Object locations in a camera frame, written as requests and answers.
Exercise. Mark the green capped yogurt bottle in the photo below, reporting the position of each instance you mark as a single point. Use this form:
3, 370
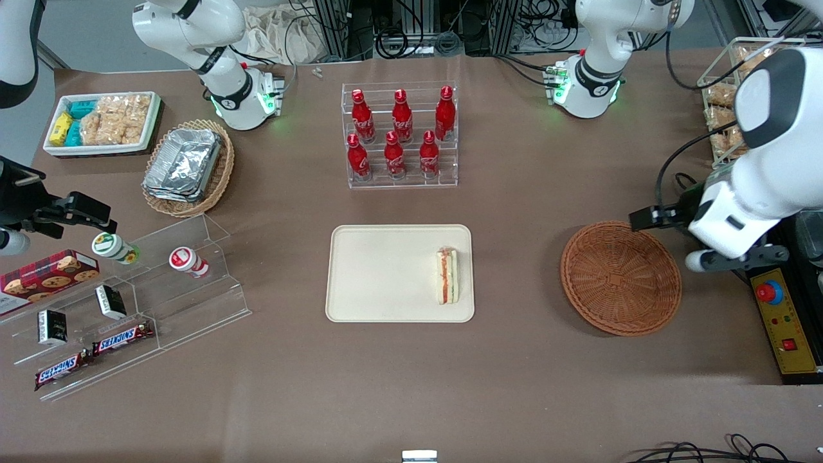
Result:
112, 247

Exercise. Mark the aluminium foil container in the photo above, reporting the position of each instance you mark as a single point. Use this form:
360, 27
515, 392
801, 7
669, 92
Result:
168, 195
186, 161

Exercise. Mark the black equipment base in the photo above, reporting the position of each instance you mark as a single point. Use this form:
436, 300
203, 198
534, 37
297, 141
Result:
813, 308

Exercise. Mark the clear acrylic stepped stand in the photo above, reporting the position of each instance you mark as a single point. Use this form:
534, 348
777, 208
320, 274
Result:
193, 302

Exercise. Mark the clear bag rice crackers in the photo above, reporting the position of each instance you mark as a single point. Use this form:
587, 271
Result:
98, 127
132, 116

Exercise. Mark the teal snack packet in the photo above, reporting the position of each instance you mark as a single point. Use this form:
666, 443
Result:
74, 134
82, 108

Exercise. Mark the wrapped bread pack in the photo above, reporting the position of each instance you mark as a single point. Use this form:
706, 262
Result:
721, 95
726, 141
751, 59

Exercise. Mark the red capped yogurt bottle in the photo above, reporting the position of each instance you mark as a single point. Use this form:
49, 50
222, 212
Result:
188, 261

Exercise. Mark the yellow emergency stop box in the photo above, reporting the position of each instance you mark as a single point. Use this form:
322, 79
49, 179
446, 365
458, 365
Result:
787, 328

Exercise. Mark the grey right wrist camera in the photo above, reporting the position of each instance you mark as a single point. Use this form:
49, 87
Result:
13, 243

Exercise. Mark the triangular sandwich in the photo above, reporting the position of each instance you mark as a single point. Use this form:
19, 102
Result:
447, 276

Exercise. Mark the clear acrylic bottle rack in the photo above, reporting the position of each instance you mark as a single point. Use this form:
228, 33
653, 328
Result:
443, 182

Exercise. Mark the yellow snack packet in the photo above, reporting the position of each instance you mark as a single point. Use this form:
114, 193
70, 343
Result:
61, 128

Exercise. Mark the small black white carton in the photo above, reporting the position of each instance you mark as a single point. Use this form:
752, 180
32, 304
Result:
110, 302
53, 326

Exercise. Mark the beige cloth bag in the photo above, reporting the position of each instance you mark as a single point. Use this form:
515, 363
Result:
276, 35

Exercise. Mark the small white box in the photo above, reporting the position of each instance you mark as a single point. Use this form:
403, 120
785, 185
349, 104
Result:
419, 456

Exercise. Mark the red tartan cookie box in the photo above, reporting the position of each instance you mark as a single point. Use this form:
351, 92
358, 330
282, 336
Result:
45, 276

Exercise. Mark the brown round wicker basket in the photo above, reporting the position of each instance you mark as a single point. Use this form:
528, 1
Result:
620, 280

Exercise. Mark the Snickers chocolate bar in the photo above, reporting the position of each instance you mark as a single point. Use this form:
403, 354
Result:
122, 338
61, 371

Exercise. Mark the red cola bottle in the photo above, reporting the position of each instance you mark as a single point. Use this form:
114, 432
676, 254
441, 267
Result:
402, 121
429, 157
445, 117
395, 159
359, 161
364, 122

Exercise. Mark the beige rectangular tray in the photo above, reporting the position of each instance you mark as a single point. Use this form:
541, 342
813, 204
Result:
386, 273

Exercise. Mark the white rectangular snack tray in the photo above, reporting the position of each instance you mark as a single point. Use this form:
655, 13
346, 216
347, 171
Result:
149, 132

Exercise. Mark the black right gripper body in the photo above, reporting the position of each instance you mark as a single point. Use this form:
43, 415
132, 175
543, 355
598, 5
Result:
19, 200

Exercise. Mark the aluminium frame profile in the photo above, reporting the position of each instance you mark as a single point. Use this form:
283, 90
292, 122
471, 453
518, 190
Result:
341, 29
492, 26

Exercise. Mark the light oval wicker basket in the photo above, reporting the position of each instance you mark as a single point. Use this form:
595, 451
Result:
222, 173

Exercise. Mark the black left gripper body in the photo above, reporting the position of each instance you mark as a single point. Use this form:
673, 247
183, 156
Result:
683, 207

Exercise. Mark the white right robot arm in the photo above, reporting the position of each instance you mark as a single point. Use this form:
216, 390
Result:
212, 38

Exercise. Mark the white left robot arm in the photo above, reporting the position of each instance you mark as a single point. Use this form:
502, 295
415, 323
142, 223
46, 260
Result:
611, 38

